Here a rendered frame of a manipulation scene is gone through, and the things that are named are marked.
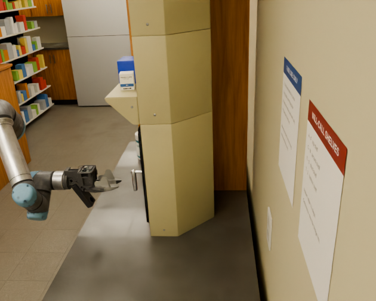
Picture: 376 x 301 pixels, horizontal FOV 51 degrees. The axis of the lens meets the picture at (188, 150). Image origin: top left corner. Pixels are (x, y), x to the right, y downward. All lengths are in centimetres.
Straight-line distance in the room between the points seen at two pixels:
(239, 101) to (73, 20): 507
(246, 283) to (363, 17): 106
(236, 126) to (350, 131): 129
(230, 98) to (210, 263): 70
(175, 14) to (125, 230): 87
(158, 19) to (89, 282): 90
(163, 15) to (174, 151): 47
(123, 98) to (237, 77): 55
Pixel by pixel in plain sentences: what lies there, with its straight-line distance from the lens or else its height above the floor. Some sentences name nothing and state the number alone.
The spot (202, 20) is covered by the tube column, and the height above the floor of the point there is 174.
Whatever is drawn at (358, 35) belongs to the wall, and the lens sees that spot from 47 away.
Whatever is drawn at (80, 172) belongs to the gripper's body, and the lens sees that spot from 155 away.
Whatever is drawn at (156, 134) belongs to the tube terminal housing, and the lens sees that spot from 139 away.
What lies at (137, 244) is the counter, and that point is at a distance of 157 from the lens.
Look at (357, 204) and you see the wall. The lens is 47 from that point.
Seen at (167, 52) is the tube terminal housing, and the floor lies 166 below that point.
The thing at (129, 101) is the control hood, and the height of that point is 149.
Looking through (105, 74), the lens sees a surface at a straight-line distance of 656.
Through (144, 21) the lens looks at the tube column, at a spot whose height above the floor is 175.
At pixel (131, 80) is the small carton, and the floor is 154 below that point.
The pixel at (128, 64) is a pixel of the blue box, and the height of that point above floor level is 159.
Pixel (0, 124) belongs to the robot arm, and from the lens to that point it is 162.
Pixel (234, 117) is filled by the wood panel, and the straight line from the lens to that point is 174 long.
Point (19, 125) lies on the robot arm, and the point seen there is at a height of 135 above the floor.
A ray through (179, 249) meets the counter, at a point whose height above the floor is 94.
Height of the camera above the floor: 186
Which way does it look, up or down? 23 degrees down
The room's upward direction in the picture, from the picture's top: 3 degrees counter-clockwise
